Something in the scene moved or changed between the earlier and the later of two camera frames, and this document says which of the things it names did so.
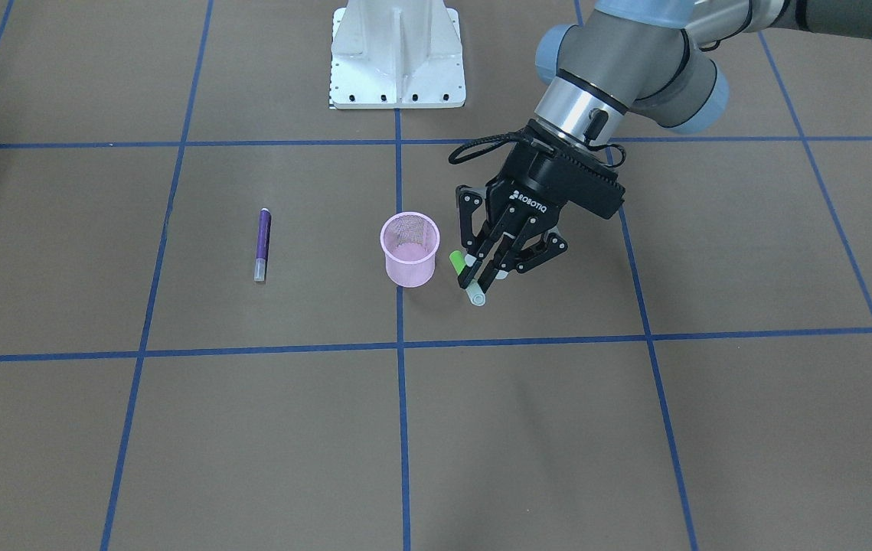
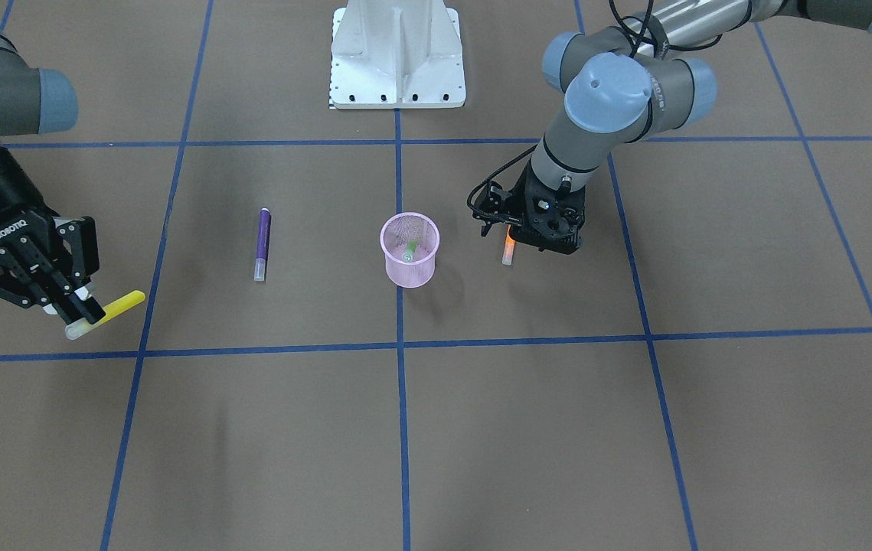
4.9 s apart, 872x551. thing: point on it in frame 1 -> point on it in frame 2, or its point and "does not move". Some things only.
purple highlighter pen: (263, 245) does not move
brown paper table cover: (191, 307) does not move
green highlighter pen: (475, 291) -> (407, 255)
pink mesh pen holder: (409, 241) does not move
